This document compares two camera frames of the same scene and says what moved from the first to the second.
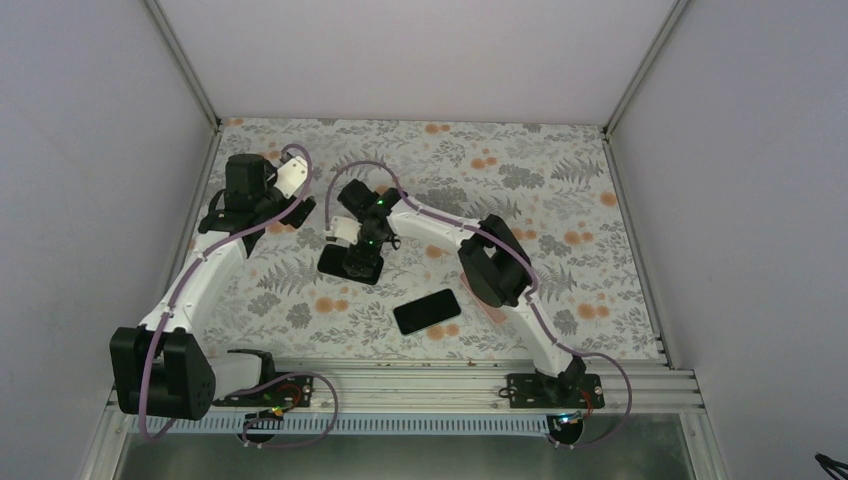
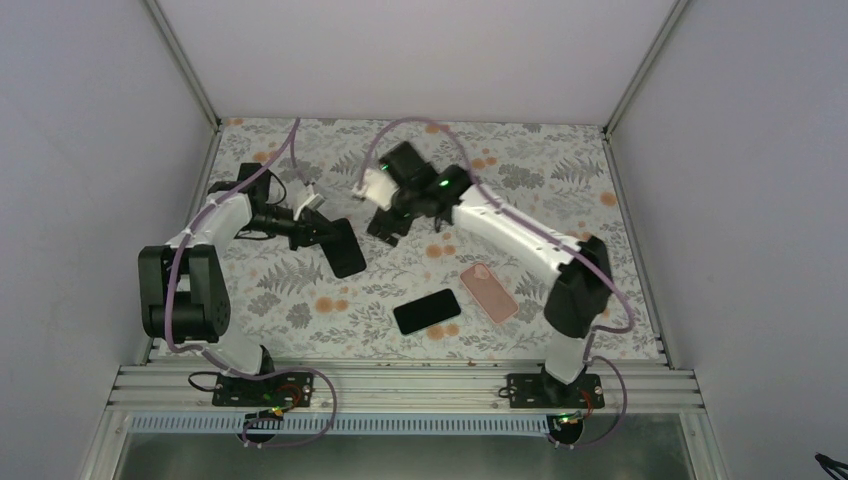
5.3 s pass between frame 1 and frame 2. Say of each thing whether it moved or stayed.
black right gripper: moved
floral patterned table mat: stayed
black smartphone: stayed
